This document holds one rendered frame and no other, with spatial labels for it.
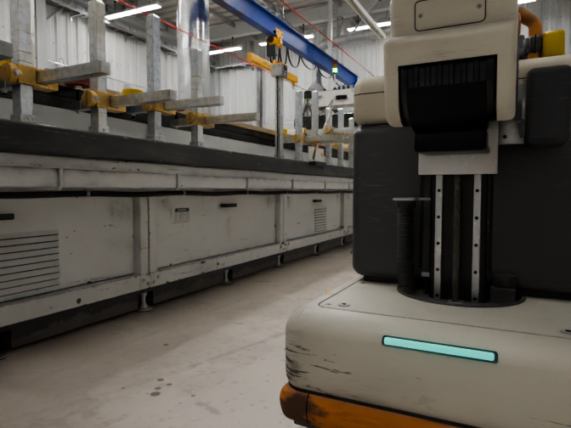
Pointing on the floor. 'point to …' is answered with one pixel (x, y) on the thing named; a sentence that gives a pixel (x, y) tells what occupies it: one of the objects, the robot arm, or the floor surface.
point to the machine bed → (145, 233)
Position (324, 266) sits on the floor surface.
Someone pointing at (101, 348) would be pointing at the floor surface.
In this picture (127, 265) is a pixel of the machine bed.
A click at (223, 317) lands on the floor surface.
